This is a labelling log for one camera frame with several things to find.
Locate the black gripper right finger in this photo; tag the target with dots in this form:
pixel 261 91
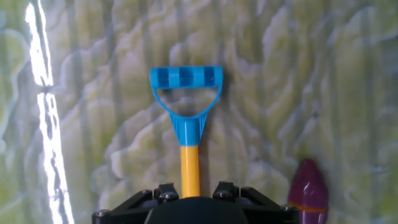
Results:
pixel 267 213

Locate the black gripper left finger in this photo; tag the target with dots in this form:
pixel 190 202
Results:
pixel 124 213

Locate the blue and yellow toy shovel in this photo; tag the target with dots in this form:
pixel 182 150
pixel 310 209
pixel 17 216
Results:
pixel 189 168

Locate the maroon toy rugby ball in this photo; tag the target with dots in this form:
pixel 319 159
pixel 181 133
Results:
pixel 308 193

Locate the green marbled table mat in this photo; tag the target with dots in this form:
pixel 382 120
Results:
pixel 280 77

